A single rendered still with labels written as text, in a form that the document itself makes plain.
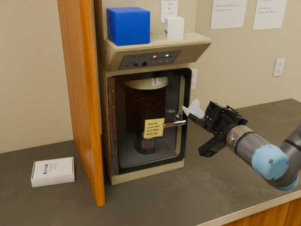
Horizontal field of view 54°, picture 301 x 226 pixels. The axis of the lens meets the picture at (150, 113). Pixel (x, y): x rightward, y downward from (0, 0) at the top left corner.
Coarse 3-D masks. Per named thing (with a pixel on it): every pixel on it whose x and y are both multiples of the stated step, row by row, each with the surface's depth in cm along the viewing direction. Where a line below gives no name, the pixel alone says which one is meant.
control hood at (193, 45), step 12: (156, 36) 93; (192, 36) 94; (204, 36) 95; (108, 48) 86; (120, 48) 81; (132, 48) 82; (144, 48) 84; (156, 48) 86; (168, 48) 88; (180, 48) 90; (192, 48) 92; (204, 48) 94; (108, 60) 88; (120, 60) 87; (180, 60) 98; (192, 60) 101
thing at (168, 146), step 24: (144, 72) 99; (168, 72) 102; (120, 96) 99; (144, 96) 102; (168, 96) 106; (120, 120) 103; (144, 120) 106; (168, 120) 110; (120, 144) 107; (144, 144) 111; (168, 144) 115; (120, 168) 112; (144, 168) 116
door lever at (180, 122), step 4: (176, 116) 111; (180, 116) 111; (180, 120) 107; (184, 120) 107; (164, 124) 104; (168, 124) 105; (172, 124) 106; (176, 124) 106; (180, 124) 107; (184, 124) 107
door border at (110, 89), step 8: (112, 80) 95; (112, 88) 96; (112, 96) 98; (112, 104) 99; (112, 112) 100; (112, 120) 101; (112, 128) 103; (112, 136) 104; (112, 144) 106; (112, 168) 110
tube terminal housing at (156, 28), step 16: (96, 0) 90; (112, 0) 86; (128, 0) 88; (144, 0) 90; (160, 0) 92; (192, 0) 96; (96, 16) 93; (160, 16) 94; (192, 16) 98; (96, 32) 97; (160, 32) 96; (176, 64) 103; (128, 176) 116; (144, 176) 120
